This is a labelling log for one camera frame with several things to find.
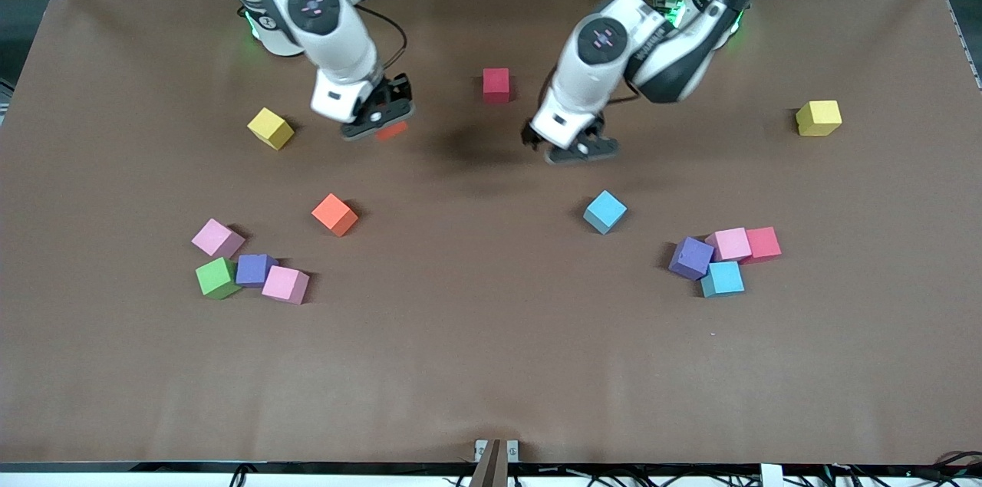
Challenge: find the pink foam cube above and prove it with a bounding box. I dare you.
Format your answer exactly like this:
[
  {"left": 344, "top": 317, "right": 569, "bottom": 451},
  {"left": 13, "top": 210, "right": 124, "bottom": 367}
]
[
  {"left": 705, "top": 227, "right": 753, "bottom": 263},
  {"left": 191, "top": 219, "right": 246, "bottom": 260},
  {"left": 261, "top": 265, "right": 310, "bottom": 305}
]

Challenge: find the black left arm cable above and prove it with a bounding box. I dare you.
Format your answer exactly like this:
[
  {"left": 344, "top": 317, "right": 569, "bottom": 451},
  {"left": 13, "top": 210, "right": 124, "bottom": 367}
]
[{"left": 535, "top": 65, "right": 641, "bottom": 131}]

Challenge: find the green foam cube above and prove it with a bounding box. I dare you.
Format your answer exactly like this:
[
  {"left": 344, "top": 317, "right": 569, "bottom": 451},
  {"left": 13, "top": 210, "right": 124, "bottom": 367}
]
[{"left": 195, "top": 257, "right": 242, "bottom": 300}]

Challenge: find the red foam cube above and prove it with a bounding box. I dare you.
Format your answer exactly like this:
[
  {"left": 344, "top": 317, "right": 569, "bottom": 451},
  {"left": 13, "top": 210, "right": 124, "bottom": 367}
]
[
  {"left": 483, "top": 68, "right": 512, "bottom": 104},
  {"left": 743, "top": 226, "right": 783, "bottom": 264}
]

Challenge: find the brown table mat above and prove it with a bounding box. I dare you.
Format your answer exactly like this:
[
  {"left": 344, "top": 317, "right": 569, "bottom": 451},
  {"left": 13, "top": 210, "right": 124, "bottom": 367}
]
[{"left": 0, "top": 0, "right": 982, "bottom": 465}]

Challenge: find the metal bracket with pole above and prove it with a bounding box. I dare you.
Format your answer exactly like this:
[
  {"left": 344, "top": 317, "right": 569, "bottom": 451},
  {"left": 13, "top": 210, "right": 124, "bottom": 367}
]
[{"left": 470, "top": 438, "right": 520, "bottom": 487}]

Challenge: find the blue foam cube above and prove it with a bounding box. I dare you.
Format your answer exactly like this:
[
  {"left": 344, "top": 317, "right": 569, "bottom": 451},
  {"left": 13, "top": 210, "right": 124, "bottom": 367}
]
[
  {"left": 582, "top": 190, "right": 628, "bottom": 235},
  {"left": 700, "top": 261, "right": 746, "bottom": 298}
]

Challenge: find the yellow foam cube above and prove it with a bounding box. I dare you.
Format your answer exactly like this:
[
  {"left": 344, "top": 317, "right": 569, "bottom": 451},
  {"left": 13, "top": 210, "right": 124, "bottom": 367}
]
[
  {"left": 247, "top": 107, "right": 295, "bottom": 151},
  {"left": 796, "top": 100, "right": 842, "bottom": 137}
]

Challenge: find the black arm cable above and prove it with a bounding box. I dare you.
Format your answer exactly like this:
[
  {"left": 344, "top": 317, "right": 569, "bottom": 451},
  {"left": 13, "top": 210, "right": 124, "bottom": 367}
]
[
  {"left": 354, "top": 5, "right": 407, "bottom": 77},
  {"left": 535, "top": 65, "right": 641, "bottom": 131}
]

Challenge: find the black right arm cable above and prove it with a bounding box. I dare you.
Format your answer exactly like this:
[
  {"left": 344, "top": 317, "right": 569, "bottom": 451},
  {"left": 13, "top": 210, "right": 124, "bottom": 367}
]
[{"left": 354, "top": 5, "right": 407, "bottom": 77}]

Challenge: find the purple foam cube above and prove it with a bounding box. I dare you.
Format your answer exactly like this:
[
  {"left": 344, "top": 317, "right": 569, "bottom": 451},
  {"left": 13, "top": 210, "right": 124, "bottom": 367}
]
[
  {"left": 236, "top": 254, "right": 278, "bottom": 288},
  {"left": 667, "top": 236, "right": 715, "bottom": 281}
]

